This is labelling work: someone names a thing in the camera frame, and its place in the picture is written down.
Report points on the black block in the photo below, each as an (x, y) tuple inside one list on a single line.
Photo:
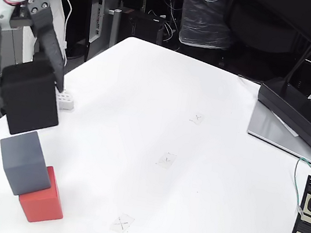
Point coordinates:
[(31, 104)]

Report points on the grey block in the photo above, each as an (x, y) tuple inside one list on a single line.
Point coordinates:
[(25, 167)]

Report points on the white perforated table clamp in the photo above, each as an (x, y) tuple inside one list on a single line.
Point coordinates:
[(66, 101)]

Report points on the black computer case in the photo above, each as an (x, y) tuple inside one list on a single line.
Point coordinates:
[(142, 26)]

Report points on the plastic wrapped black bin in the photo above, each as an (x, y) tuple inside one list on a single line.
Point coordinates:
[(202, 18)]

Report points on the red block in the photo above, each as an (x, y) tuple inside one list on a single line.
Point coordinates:
[(42, 206)]

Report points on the silver monitor stand base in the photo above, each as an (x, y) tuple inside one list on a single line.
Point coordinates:
[(265, 127)]

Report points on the black power adapter brick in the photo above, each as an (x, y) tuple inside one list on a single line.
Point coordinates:
[(291, 110)]

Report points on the black monitor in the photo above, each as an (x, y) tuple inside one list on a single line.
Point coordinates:
[(305, 16)]

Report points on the silver post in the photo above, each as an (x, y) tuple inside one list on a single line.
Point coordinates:
[(114, 28)]

